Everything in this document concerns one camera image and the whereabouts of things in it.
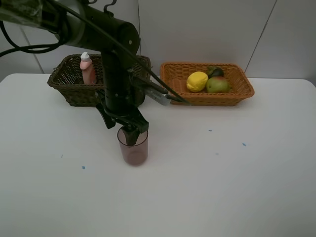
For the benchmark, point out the green red pear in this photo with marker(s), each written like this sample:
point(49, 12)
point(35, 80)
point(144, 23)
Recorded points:
point(218, 85)

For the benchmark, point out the translucent pink plastic cup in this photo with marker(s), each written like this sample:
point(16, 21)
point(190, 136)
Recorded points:
point(136, 154)

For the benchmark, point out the yellow lemon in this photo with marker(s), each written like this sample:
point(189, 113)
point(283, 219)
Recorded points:
point(196, 81)

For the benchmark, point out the pink bottle with white cap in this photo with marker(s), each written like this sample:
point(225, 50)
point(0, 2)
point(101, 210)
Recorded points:
point(87, 68)

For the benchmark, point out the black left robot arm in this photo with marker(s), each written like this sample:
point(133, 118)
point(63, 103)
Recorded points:
point(76, 23)

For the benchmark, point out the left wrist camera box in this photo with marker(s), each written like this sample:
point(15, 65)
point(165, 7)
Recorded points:
point(158, 94)

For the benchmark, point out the dark mangosteen with green calyx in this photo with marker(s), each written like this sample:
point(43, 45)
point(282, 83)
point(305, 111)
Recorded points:
point(213, 71)

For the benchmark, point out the dark brown wicker basket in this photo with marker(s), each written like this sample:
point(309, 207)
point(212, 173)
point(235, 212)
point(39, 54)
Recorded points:
point(67, 77)

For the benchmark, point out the orange wicker basket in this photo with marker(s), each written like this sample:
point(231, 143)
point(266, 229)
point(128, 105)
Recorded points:
point(175, 75)

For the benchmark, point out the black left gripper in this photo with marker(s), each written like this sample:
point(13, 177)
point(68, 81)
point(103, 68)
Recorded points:
point(119, 100)

